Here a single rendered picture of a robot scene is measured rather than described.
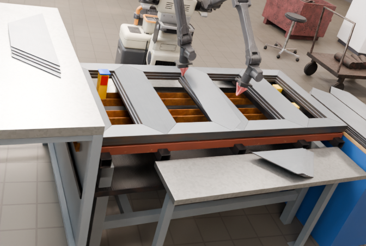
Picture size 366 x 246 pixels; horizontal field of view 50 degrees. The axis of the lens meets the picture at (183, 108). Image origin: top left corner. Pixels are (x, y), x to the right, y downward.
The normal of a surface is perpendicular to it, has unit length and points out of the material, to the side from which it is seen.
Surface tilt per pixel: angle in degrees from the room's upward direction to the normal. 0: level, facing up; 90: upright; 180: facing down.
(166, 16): 90
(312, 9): 90
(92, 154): 90
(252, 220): 0
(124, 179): 0
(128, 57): 90
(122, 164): 0
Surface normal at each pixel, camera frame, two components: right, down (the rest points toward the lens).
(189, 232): 0.22, -0.84
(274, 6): -0.88, 0.04
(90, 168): 0.38, 0.54
